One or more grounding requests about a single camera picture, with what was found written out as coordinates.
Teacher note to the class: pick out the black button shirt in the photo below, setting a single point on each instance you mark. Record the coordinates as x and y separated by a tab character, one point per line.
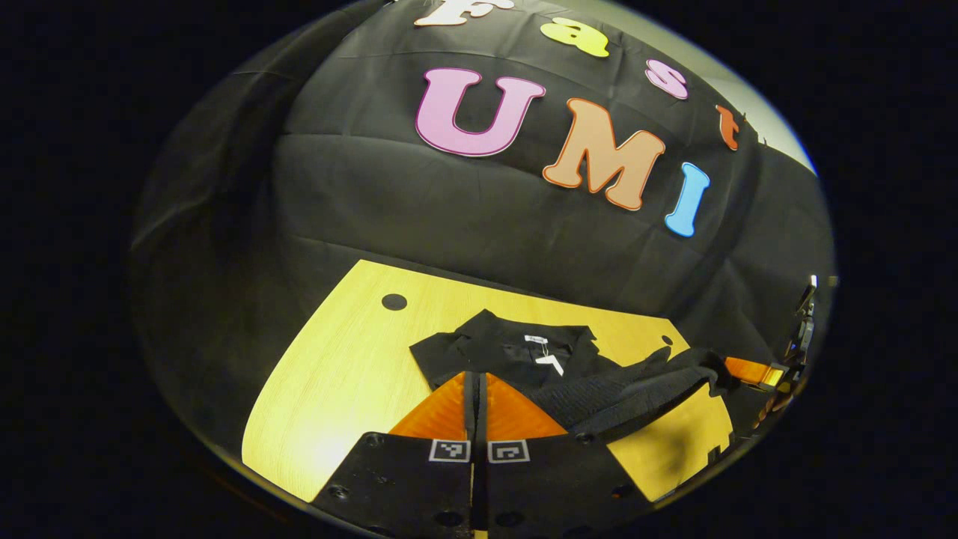
524	359

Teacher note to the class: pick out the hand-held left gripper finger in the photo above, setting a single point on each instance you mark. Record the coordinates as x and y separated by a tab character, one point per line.
482	412
471	412

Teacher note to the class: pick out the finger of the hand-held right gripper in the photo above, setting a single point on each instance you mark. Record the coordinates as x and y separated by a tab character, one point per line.
748	370

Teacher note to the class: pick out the black backdrop cloth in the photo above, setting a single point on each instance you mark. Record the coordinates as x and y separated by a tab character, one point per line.
412	202

